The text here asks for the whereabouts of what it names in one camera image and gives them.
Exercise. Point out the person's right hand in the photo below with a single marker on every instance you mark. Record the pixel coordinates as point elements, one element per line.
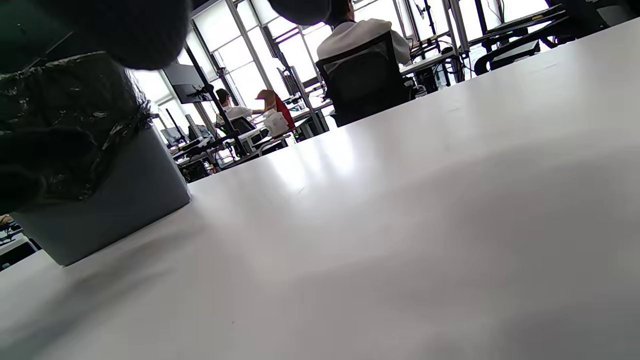
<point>130,30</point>

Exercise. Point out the black plastic garbage bag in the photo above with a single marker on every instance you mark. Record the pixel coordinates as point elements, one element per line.
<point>60,125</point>

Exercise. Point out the orange paper bag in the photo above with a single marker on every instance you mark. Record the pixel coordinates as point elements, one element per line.
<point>282,102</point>

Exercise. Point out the white plastic bag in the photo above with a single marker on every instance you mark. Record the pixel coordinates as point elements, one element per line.
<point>276,122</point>

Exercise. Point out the black computer monitor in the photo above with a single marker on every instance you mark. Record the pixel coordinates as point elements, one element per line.
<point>185,80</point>

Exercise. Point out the grey plastic trash bin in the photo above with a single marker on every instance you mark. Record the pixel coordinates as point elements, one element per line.
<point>115,200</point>

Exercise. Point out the black office chair chrome base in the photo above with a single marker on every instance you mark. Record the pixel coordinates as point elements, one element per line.
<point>365,85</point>

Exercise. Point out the black desk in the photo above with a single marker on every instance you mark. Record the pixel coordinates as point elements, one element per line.
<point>525,20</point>

